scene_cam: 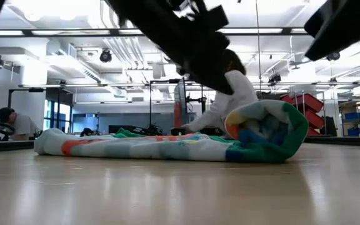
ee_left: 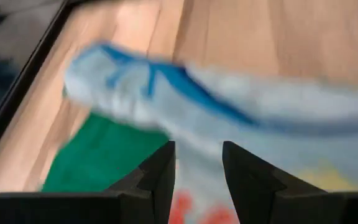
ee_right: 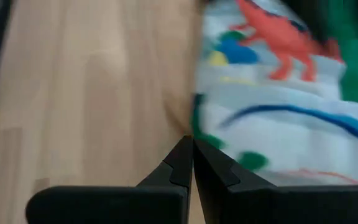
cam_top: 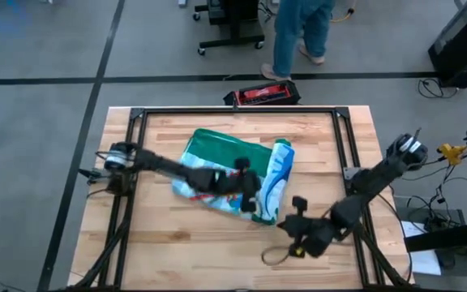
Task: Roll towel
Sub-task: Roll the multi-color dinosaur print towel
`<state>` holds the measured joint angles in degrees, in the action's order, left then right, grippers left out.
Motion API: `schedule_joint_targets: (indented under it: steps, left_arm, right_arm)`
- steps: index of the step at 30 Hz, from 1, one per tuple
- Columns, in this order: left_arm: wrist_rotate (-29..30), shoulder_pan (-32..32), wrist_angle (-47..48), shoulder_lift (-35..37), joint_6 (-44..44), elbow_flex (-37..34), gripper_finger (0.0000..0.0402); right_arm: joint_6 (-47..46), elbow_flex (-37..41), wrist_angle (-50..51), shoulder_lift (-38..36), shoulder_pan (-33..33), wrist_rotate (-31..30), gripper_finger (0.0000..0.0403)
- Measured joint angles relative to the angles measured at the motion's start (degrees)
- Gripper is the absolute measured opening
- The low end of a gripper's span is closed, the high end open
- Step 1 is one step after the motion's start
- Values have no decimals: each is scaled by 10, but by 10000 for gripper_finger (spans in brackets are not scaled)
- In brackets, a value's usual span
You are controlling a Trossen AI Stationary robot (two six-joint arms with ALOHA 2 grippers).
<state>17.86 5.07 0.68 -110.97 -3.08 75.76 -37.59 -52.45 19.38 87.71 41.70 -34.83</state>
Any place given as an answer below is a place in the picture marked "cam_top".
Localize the white paper sheet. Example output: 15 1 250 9
401 221 443 277

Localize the black cabinet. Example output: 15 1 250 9
427 0 467 89

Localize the yellow clamp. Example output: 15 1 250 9
437 143 467 166

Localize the black aluminium table frame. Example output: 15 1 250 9
61 105 419 292

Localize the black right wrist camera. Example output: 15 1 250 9
289 243 310 260

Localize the dinosaur print towel green back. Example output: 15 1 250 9
171 127 296 226

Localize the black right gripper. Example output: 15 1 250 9
276 196 340 260

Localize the person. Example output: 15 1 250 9
259 0 336 82

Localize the black rolling monitor stand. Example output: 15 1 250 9
194 0 266 57

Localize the red black equipment case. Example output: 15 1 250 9
223 79 302 107

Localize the black coiled floor cable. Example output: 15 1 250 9
418 77 460 100

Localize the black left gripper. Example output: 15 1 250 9
216 168 263 214

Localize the black desk bar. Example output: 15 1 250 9
404 218 467 253

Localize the yellow cable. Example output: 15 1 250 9
330 6 358 24

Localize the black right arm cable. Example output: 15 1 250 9
260 244 295 268

